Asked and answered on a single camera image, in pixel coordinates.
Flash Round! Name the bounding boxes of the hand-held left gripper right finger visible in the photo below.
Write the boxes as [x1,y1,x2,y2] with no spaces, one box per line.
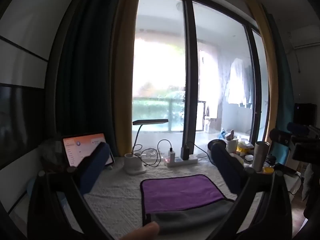
[207,144,293,240]

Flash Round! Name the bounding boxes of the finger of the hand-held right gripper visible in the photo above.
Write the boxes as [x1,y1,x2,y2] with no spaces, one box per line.
[269,128,292,143]
[286,122,310,136]

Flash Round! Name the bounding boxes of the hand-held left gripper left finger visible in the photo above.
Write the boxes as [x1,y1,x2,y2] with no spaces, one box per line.
[27,141,113,240]

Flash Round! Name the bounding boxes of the purple and grey towel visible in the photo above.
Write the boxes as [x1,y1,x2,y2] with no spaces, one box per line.
[140,174,235,234]

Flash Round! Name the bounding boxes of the person's left hand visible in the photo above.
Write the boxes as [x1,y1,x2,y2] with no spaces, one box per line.
[117,221,160,240]

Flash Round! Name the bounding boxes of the black speaker box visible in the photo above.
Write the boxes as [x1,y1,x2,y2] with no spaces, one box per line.
[293,103,318,126]

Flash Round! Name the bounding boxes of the blue chair back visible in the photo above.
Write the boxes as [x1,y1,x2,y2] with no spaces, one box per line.
[271,141,292,166]

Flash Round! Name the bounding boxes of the white pen holder cup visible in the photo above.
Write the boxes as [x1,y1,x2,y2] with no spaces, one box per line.
[226,137,240,155]

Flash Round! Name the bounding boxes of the yellow packet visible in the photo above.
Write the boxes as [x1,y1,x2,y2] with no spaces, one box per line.
[236,142,251,156]

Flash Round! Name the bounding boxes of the black round container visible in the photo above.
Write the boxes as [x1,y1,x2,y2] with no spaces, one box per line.
[207,139,227,161]

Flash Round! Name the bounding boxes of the tablet with lit screen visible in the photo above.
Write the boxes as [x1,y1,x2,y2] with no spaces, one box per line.
[62,133,115,168]

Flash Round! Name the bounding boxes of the steel tumbler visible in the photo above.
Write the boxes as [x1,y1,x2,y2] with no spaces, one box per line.
[252,141,270,173]

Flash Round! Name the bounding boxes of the white quilted table cloth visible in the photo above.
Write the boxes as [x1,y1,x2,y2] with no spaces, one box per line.
[57,154,266,240]

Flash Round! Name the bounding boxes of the white desk lamp black head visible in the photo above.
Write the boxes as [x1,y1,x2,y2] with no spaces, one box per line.
[124,119,169,175]

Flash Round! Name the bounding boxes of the teal curtain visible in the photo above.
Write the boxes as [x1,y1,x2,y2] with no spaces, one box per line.
[264,10,293,137]

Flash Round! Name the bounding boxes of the black power adapter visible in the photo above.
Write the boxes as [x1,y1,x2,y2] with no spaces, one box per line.
[180,142,194,161]

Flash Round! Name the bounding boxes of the white power strip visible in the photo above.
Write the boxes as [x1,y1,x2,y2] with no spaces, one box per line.
[164,154,198,168]

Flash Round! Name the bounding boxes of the yellow curtain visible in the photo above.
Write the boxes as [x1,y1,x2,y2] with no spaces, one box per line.
[246,0,280,143]
[113,0,143,156]

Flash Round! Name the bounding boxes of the hanging white shirt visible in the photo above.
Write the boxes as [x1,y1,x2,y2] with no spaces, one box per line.
[223,57,253,106]

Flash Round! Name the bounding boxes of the white air conditioner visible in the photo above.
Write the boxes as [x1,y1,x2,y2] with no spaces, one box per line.
[287,23,320,50]

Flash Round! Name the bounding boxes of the dark green curtain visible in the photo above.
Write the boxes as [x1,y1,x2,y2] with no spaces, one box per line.
[55,0,126,151]

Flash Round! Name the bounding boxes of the black charging cable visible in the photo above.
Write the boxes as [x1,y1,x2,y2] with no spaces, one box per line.
[142,139,173,167]

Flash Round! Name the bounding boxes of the dark wall screen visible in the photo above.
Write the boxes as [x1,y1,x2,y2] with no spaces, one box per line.
[0,83,47,169]

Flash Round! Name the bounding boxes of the dark sliding door frame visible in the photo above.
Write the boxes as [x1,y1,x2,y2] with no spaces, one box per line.
[183,0,201,156]

